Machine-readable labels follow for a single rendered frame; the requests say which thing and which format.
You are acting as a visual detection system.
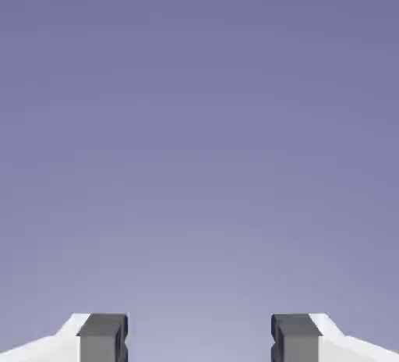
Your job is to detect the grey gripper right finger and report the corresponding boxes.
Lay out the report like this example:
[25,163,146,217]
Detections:
[270,312,399,362]

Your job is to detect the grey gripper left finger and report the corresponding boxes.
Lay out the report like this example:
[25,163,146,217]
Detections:
[0,312,129,362]

